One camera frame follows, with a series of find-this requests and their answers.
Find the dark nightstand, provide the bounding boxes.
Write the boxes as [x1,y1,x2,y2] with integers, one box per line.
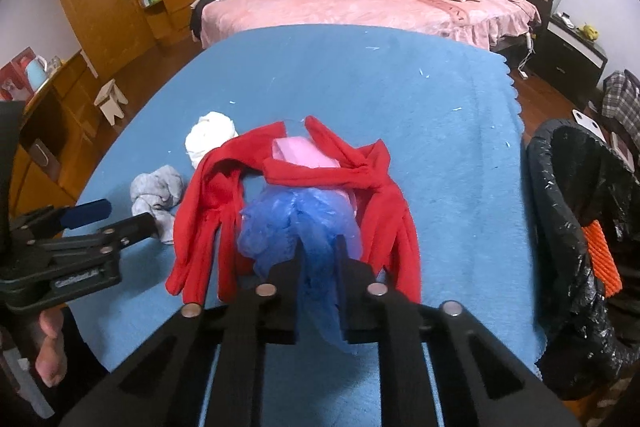
[527,12,608,110]

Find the orange foam net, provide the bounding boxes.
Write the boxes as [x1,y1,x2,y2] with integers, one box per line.
[581,219,623,298]

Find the blue table cloth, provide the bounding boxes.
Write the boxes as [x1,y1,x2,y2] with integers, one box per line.
[62,24,546,427]

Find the scale with dark centre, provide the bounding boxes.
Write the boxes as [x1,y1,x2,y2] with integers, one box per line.
[607,132,638,168]

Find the trash bin with black bag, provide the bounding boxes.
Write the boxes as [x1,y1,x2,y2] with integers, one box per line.
[527,118,640,400]

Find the blue plastic bag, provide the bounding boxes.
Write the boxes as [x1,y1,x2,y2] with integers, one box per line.
[237,187,363,355]

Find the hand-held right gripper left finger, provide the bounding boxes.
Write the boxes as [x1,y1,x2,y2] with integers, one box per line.
[60,251,307,427]

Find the white bathroom scale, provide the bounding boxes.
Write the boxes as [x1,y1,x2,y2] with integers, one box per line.
[572,109,603,140]

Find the black garment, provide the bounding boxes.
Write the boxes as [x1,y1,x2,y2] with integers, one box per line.
[190,0,221,40]

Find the white bedside cable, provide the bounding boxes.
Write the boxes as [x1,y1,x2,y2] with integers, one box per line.
[517,29,536,80]

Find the wooden door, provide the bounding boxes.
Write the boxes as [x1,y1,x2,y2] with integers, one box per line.
[55,0,156,80]

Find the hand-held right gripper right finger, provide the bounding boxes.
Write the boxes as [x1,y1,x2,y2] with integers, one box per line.
[335,238,581,427]

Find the red gift box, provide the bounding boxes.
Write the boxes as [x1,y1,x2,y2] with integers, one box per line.
[0,48,38,102]

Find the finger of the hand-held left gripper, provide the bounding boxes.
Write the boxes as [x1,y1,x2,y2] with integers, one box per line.
[12,199,112,234]
[30,212,157,269]

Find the pink plastic bag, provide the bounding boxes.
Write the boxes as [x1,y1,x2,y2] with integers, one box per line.
[271,136,361,218]

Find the wooden sideboard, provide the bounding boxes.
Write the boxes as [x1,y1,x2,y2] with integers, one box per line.
[10,52,126,208]

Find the small wooden stool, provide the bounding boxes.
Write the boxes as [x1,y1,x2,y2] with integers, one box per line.
[94,78,128,125]

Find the plaid bag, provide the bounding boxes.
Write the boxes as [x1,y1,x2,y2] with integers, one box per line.
[600,69,640,132]

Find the grey cloth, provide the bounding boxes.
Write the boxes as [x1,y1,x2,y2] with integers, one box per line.
[130,165,186,245]

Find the white tissue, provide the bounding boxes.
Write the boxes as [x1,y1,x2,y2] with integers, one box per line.
[185,111,240,170]

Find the person's left hand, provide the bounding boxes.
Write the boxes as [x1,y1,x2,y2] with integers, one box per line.
[35,307,69,388]

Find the light blue kettle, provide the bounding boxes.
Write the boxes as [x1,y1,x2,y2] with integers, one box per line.
[22,57,48,92]

